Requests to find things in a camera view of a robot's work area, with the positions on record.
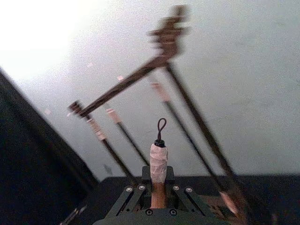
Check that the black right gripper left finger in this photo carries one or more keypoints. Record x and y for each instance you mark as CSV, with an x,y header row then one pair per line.
x,y
134,199

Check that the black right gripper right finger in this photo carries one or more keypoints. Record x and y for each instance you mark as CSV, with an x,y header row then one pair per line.
x,y
185,199

